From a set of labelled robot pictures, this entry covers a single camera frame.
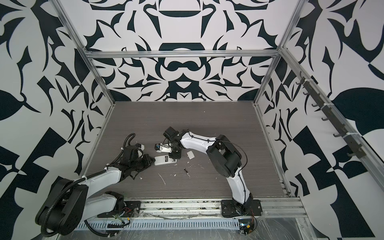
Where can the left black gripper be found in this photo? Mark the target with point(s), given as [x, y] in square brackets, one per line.
[148, 163]

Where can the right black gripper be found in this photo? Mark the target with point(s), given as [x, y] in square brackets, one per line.
[175, 156]

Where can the white red remote control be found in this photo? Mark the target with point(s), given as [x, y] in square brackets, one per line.
[164, 160]

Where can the white battery cover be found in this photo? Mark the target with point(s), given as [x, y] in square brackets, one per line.
[190, 155]

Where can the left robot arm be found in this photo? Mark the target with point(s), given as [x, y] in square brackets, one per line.
[72, 202]

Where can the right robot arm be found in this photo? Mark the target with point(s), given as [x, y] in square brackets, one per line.
[224, 156]

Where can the small electronics board right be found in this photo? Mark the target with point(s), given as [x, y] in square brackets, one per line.
[247, 226]

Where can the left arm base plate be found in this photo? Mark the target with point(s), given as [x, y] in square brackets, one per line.
[129, 209]

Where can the white slotted cable duct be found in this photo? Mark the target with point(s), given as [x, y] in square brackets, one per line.
[186, 224]

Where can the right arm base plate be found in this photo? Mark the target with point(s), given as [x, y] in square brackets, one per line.
[231, 208]

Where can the aluminium frame rail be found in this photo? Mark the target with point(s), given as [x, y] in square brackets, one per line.
[181, 54]

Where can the black wall hook rail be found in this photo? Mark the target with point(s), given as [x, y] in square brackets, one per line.
[333, 116]

